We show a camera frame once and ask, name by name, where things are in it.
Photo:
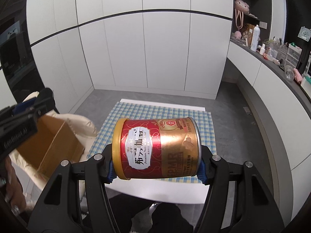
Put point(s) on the black glass panel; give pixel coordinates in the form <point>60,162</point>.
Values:
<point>14,41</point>

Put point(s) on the white green basket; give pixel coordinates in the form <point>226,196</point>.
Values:
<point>306,82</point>

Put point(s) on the red gold can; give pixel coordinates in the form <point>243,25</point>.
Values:
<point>155,148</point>

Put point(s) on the pink soft item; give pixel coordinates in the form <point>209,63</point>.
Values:
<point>297,75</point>

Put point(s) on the floor socket plate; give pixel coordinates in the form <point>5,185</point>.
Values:
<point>247,111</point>

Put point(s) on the clear glass bowl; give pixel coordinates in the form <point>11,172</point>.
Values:
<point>288,72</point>

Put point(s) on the white spray bottle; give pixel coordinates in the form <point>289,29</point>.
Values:
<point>255,37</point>

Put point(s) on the clear acrylic organizer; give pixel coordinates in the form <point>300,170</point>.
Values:
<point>274,48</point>

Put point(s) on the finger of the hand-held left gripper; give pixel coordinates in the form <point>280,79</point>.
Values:
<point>43,102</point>
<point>23,106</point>

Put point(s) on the pink plush toy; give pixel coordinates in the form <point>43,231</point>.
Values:
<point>237,35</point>

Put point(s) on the brown paw print bag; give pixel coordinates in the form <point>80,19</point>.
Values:
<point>248,34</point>

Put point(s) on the blue checkered tablecloth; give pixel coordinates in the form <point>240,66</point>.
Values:
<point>107,131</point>

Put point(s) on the brown cardboard box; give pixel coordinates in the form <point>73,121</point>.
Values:
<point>55,145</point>

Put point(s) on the cream padded armchair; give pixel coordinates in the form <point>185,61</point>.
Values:
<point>82,123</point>

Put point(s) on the person's left hand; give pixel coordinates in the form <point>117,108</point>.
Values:
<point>14,189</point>

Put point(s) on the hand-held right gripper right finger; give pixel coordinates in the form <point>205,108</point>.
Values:
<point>203,174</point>

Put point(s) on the white sideboard dark top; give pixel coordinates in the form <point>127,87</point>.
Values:
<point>267,89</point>

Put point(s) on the person's black trousers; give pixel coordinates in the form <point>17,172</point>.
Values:
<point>165,218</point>

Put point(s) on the small white bottle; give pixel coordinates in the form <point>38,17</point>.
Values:
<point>262,49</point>

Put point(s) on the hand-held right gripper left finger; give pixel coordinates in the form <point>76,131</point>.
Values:
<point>110,173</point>

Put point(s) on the white table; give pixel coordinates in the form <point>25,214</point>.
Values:
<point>150,189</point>

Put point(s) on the white mini drawer organizer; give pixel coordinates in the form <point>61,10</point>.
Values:
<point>292,55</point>

